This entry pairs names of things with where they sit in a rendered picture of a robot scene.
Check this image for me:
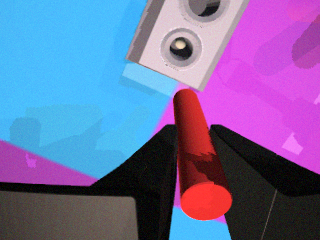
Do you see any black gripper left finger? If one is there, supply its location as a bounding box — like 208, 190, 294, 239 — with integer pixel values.
0, 124, 177, 240

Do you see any red peg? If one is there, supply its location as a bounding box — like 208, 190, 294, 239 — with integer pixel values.
172, 88, 232, 221

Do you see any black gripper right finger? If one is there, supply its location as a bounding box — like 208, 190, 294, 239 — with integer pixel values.
209, 124, 320, 240

